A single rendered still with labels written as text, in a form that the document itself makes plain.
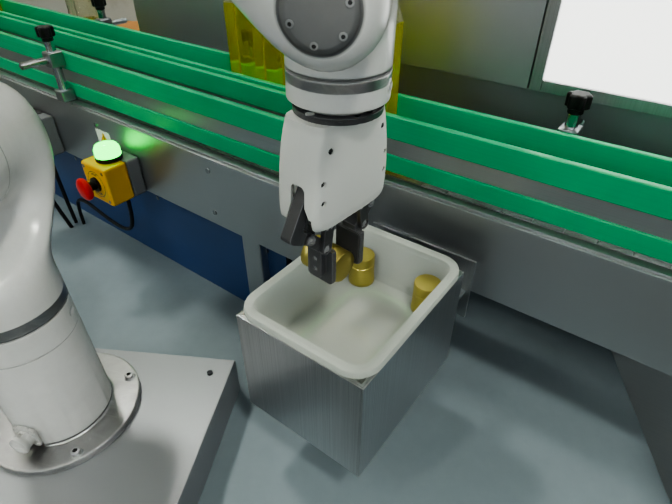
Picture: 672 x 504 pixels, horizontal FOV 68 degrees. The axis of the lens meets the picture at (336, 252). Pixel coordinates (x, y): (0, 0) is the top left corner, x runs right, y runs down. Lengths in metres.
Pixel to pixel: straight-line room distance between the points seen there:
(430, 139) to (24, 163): 0.46
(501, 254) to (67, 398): 0.56
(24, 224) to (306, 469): 0.45
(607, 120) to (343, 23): 0.56
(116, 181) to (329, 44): 0.69
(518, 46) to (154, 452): 0.71
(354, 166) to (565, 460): 0.53
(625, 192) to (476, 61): 0.30
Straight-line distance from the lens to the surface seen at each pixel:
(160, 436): 0.72
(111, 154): 0.94
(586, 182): 0.61
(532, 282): 0.67
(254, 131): 0.72
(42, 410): 0.71
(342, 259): 0.49
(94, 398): 0.73
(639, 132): 0.79
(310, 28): 0.29
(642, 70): 0.74
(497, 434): 0.79
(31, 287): 0.61
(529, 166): 0.62
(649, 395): 1.02
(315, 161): 0.40
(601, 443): 0.84
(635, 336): 0.68
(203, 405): 0.73
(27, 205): 0.62
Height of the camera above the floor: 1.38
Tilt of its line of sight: 37 degrees down
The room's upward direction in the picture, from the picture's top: straight up
